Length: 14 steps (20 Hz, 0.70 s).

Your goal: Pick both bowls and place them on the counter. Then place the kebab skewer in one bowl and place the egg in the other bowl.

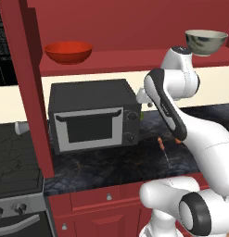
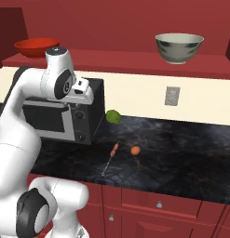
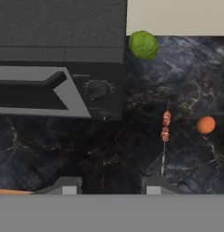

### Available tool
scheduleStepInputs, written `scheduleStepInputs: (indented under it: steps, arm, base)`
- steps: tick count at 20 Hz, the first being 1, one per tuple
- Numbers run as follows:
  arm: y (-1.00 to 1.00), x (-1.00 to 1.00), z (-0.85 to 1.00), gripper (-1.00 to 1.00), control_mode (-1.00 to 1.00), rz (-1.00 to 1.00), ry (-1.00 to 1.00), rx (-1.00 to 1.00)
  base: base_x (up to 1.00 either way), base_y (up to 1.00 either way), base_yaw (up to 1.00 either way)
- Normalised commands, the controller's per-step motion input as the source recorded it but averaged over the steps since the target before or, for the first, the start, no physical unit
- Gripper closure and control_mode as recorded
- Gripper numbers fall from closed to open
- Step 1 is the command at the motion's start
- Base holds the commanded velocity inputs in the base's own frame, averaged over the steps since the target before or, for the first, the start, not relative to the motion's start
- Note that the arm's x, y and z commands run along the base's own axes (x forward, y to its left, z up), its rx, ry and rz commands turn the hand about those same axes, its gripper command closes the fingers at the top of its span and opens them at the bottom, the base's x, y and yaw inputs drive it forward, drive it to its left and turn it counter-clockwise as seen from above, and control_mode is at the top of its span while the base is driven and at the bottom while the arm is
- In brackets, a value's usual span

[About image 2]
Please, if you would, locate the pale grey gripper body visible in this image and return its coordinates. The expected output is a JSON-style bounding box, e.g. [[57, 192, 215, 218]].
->
[[65, 86, 95, 106]]

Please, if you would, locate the kebab skewer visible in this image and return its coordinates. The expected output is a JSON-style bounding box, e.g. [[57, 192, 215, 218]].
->
[[101, 141, 120, 177]]

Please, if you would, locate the red bowl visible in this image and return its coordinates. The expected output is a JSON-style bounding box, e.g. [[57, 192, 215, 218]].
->
[[13, 37, 61, 60]]

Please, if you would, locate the brown egg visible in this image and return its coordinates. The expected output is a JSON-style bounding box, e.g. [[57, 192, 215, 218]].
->
[[129, 145, 142, 156]]

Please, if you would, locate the white bowl with dark pattern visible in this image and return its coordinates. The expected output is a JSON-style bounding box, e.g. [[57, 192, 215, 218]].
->
[[155, 33, 205, 65]]

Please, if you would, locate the black and grey toaster oven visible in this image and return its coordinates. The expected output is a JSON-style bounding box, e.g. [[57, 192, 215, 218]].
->
[[20, 77, 106, 146]]

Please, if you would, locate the black toaster oven knob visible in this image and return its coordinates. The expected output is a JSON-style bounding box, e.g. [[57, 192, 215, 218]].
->
[[74, 110, 85, 121], [75, 132, 87, 142]]

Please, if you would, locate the grey toaster oven door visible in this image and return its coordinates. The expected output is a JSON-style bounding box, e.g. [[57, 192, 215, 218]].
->
[[21, 99, 76, 142]]

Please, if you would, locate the green round vegetable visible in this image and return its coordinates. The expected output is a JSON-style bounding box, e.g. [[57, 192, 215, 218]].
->
[[105, 109, 122, 126]]

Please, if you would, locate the wide red drawer front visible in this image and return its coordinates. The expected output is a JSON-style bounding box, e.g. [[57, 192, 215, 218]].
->
[[120, 187, 203, 219]]

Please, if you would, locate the narrow red cupboard door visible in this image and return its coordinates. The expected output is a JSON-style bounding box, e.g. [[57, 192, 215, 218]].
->
[[103, 205, 123, 238]]

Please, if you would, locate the red wall shelf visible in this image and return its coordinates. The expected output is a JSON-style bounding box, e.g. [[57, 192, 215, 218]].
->
[[1, 48, 230, 81]]

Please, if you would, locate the grey wall socket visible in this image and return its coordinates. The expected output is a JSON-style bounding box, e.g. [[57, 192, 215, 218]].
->
[[164, 86, 182, 107]]

